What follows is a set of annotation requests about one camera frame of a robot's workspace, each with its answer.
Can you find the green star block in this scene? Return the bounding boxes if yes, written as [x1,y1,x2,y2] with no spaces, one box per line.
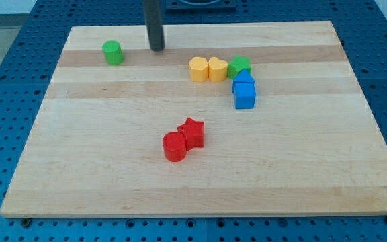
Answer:
[227,55,251,79]

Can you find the blue triangle block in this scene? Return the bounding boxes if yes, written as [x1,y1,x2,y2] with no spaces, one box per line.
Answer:
[231,69,255,93]

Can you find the yellow hexagon block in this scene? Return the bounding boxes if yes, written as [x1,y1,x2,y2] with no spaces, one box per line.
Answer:
[188,57,209,82]

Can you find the red cylinder block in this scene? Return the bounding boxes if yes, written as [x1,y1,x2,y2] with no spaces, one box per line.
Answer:
[163,132,187,162]

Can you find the red star block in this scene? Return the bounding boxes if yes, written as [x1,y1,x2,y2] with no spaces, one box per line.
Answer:
[177,118,205,151]

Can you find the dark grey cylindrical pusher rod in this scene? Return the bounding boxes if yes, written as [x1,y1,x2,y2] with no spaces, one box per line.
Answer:
[142,0,165,52]

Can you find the yellow heart block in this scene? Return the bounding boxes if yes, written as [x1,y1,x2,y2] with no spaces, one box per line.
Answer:
[208,57,228,82]

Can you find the green cylinder block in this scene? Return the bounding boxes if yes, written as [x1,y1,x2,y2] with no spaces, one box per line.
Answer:
[101,40,124,65]

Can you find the light wooden board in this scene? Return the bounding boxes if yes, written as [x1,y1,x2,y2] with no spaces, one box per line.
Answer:
[0,21,387,218]

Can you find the blue cube block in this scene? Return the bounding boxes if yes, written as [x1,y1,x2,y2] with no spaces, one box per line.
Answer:
[234,83,256,109]

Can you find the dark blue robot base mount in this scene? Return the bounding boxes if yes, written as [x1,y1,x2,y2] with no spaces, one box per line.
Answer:
[163,0,238,11]

